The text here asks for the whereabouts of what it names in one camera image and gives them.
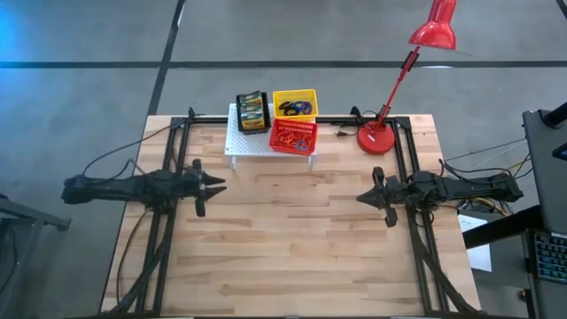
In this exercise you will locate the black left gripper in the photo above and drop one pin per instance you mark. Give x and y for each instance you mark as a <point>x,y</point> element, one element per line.
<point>195,186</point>

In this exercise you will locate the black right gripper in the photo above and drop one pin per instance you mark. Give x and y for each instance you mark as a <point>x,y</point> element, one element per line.
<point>390,192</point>

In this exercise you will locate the black plastic basket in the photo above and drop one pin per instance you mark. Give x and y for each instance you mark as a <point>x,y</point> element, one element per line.
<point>253,132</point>

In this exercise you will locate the red plastic basket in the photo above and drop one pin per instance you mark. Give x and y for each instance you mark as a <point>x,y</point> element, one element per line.
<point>277,133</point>

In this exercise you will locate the orange rubber band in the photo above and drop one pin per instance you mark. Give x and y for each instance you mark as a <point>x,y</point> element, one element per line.
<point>288,141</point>

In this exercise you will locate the blue rubber band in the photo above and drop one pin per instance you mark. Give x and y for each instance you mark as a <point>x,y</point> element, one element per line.
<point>297,146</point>

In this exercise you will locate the black spiral wrist coil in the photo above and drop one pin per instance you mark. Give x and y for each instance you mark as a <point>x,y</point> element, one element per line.
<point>283,110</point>

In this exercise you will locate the yellow plastic basket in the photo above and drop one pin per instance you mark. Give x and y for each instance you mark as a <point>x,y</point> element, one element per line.
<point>283,95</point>

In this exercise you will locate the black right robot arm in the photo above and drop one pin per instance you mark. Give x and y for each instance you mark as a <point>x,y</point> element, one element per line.
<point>465,188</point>

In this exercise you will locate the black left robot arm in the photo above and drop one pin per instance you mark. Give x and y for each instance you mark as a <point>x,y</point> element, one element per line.
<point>124,188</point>

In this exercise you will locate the red desk lamp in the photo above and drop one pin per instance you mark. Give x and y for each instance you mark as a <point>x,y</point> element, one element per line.
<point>376,142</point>

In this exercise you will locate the black desk beam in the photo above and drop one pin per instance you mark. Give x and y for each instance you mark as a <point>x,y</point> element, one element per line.
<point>500,228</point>

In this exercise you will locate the dark grey desk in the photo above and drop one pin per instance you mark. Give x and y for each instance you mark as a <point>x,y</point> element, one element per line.
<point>545,186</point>

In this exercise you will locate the white perforated shelf riser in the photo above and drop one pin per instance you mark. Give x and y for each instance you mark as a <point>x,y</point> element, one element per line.
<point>248,146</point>

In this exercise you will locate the white paper sheet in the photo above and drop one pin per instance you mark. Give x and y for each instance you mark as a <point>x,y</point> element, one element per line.
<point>480,261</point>

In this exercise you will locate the grey metal cart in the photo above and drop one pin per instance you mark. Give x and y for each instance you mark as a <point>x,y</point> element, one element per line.
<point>44,219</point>

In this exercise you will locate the backlit computer keyboard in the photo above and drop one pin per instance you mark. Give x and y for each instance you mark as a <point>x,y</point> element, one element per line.
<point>551,257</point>

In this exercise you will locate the black aluminium table frame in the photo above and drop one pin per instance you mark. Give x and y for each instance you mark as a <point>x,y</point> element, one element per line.
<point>178,122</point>

